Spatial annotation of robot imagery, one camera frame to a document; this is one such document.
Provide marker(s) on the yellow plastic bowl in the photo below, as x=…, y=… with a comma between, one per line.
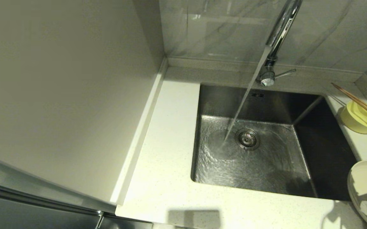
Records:
x=356, y=122

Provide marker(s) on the stainless steel sink basin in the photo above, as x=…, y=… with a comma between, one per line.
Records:
x=329, y=159

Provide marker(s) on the round metal drain strainer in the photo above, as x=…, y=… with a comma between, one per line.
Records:
x=247, y=139

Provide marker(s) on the chrome kitchen faucet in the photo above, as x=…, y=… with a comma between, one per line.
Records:
x=283, y=25

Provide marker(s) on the grey cabinet side panel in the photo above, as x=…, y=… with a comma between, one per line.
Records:
x=59, y=95

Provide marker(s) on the stainless steel appliance front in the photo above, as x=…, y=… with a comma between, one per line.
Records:
x=27, y=216

